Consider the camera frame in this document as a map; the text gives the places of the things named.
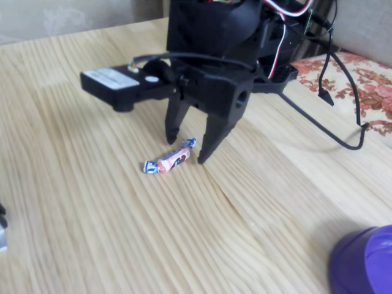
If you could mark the metal bracket with screws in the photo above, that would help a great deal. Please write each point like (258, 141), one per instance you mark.
(2, 240)

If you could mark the floral cloth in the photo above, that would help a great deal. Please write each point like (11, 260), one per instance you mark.
(361, 85)

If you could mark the purple bowl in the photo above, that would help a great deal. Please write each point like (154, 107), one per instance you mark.
(364, 263)

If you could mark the candy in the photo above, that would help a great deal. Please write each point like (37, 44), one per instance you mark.
(173, 159)

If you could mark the black camera box white label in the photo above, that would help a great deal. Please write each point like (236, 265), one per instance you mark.
(116, 84)

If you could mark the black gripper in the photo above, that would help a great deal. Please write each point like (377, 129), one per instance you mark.
(214, 87)

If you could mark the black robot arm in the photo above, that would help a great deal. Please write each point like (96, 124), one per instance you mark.
(214, 27)

